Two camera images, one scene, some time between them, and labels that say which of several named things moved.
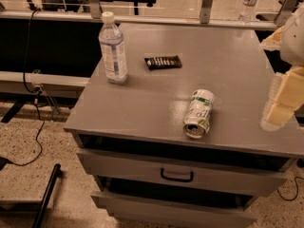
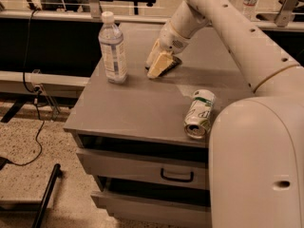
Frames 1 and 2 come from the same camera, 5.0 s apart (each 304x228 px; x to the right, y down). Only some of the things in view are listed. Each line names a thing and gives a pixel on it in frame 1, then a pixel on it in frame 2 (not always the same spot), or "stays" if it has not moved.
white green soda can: (197, 121) stays
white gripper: (294, 43) to (172, 40)
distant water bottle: (247, 15) stays
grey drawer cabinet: (131, 142) stays
